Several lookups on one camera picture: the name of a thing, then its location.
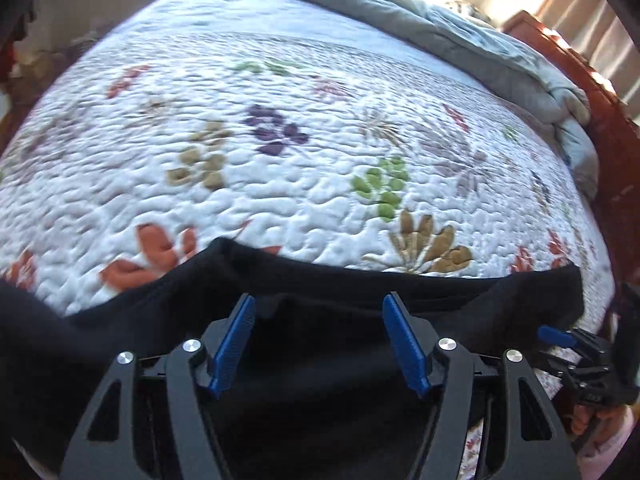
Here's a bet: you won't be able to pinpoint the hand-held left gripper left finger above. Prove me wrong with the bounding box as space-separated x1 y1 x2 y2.
59 294 257 480

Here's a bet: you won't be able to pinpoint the person's right hand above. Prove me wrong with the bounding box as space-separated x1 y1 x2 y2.
571 405 632 453

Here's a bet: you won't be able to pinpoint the white floral quilted bedspread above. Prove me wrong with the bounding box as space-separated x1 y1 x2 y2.
0 0 616 480

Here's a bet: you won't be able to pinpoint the red-brown wooden bed frame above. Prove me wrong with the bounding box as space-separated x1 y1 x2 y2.
502 10 640 341

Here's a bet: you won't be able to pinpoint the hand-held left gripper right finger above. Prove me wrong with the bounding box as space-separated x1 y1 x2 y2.
382 291 583 480

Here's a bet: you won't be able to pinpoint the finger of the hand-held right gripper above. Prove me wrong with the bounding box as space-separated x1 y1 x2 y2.
539 350 581 380
538 325 608 361

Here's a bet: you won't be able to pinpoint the grey-blue comforter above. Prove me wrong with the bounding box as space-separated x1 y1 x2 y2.
202 0 601 201

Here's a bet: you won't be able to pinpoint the blurred household clutter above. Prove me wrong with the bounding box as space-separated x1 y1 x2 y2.
0 10 101 116

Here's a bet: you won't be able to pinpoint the black pants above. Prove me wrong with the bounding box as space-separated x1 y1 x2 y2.
0 237 586 480

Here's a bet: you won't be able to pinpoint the beige curtain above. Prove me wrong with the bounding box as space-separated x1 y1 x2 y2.
540 0 636 101

